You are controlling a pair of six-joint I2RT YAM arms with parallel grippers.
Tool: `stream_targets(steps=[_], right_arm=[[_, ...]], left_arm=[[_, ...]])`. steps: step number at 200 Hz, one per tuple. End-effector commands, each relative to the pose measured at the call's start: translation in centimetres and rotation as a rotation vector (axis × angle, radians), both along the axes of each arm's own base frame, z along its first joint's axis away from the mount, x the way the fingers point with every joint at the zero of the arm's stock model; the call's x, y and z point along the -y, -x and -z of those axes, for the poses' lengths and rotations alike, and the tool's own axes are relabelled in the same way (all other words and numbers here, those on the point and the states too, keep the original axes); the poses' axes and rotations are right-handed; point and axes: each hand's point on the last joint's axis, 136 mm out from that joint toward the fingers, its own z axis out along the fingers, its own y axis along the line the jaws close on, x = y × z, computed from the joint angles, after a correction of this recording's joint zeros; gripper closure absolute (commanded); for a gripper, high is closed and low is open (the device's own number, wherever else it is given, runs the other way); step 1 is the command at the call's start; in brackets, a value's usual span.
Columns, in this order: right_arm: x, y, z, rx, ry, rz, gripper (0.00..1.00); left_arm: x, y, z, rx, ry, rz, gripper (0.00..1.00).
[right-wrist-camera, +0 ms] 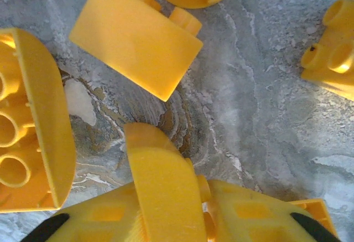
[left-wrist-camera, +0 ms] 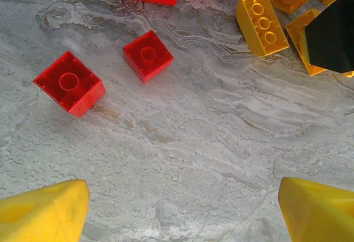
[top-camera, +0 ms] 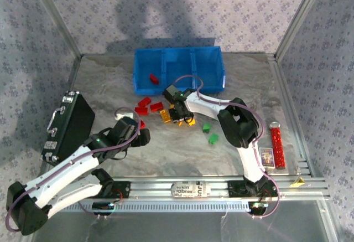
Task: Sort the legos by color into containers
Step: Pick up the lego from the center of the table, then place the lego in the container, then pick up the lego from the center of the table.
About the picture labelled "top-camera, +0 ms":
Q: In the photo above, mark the aluminium frame post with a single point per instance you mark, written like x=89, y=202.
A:
x=300, y=17
x=55, y=17

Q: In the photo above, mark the yellow folded paper triangle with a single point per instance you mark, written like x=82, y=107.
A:
x=298, y=182

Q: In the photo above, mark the small card box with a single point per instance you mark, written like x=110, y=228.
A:
x=266, y=156

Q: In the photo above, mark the black hard case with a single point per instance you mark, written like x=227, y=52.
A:
x=74, y=125

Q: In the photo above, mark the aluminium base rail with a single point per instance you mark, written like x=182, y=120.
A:
x=155, y=188

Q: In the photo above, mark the blue three-compartment plastic bin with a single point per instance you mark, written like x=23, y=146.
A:
x=177, y=62

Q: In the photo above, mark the aluminium table side rail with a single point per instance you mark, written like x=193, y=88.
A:
x=287, y=109

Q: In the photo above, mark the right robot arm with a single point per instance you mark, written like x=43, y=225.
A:
x=243, y=125

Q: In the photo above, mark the yellow lego plate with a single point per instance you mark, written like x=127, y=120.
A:
x=166, y=116

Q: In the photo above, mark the long red lego plate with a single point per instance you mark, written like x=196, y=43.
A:
x=156, y=106

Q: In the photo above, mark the green lego brick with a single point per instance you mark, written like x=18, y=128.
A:
x=213, y=138
x=206, y=127

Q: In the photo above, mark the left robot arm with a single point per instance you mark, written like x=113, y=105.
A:
x=55, y=178

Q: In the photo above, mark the printed label sticker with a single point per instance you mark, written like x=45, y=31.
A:
x=190, y=190

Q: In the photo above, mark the red lego brick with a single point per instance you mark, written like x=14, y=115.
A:
x=141, y=111
x=142, y=124
x=144, y=102
x=154, y=79

